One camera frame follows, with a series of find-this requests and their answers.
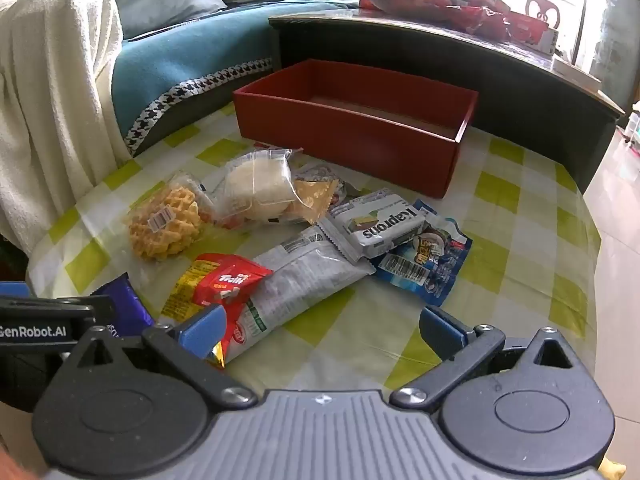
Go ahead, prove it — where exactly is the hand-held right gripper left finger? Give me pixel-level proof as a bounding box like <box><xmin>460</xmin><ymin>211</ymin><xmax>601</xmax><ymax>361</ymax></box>
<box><xmin>60</xmin><ymin>304</ymin><xmax>258</xmax><ymax>411</ymax></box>

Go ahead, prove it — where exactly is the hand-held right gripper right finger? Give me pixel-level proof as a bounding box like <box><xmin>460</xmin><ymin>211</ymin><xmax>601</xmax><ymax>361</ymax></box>
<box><xmin>389</xmin><ymin>305</ymin><xmax>581</xmax><ymax>411</ymax></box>

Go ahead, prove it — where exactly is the red yellow gummy packet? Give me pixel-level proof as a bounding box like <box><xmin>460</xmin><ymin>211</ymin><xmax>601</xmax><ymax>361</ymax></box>
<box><xmin>160</xmin><ymin>254</ymin><xmax>275</xmax><ymax>368</ymax></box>

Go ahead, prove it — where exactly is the blue snack packet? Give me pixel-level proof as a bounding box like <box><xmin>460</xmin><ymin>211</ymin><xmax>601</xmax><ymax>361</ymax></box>
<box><xmin>372</xmin><ymin>199</ymin><xmax>473</xmax><ymax>307</ymax></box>

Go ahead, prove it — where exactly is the purple snack packet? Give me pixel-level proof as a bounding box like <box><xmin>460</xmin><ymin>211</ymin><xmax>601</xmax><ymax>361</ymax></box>
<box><xmin>92</xmin><ymin>272</ymin><xmax>156</xmax><ymax>341</ymax></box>

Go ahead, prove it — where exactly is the long white red snack packet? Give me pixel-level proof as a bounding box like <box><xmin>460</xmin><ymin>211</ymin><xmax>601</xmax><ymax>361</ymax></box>
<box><xmin>220</xmin><ymin>225</ymin><xmax>376</xmax><ymax>363</ymax></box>

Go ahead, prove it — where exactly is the waffle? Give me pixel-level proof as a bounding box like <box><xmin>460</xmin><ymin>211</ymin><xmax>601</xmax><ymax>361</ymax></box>
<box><xmin>125</xmin><ymin>172</ymin><xmax>216</xmax><ymax>261</ymax></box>

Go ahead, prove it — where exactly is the grey wafer packet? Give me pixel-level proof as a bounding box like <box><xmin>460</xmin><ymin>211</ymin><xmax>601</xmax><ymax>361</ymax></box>
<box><xmin>327</xmin><ymin>188</ymin><xmax>426</xmax><ymax>263</ymax></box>

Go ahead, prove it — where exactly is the round white cake packet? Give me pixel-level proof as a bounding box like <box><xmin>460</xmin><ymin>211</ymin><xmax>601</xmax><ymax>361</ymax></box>
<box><xmin>212</xmin><ymin>147</ymin><xmax>303</xmax><ymax>228</ymax></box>

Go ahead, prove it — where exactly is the gold snack packet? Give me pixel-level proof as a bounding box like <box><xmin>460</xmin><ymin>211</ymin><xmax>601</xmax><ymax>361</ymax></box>
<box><xmin>280</xmin><ymin>180</ymin><xmax>341</xmax><ymax>226</ymax></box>

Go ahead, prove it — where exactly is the white fluffy blanket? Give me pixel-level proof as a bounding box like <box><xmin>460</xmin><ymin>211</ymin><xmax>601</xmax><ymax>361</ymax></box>
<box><xmin>0</xmin><ymin>0</ymin><xmax>133</xmax><ymax>256</ymax></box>

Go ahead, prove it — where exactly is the teal blanket with houndstooth trim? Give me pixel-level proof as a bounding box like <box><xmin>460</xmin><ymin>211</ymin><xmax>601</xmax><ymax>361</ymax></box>
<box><xmin>111</xmin><ymin>2</ymin><xmax>361</xmax><ymax>158</ymax></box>

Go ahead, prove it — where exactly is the dark coffee table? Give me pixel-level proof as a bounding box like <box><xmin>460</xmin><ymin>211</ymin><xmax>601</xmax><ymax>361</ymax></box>
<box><xmin>268</xmin><ymin>0</ymin><xmax>626</xmax><ymax>196</ymax></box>

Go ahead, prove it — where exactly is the white flat box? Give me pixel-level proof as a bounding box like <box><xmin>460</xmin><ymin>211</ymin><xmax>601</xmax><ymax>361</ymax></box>
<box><xmin>550</xmin><ymin>55</ymin><xmax>603</xmax><ymax>87</ymax></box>

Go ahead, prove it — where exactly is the large dark green cushion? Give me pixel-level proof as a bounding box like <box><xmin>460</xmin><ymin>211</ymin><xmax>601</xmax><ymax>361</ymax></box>
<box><xmin>107</xmin><ymin>0</ymin><xmax>228</xmax><ymax>38</ymax></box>

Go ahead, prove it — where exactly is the red gift box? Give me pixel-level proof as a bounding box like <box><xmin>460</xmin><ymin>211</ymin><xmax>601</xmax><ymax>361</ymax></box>
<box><xmin>505</xmin><ymin>0</ymin><xmax>561</xmax><ymax>52</ymax></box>

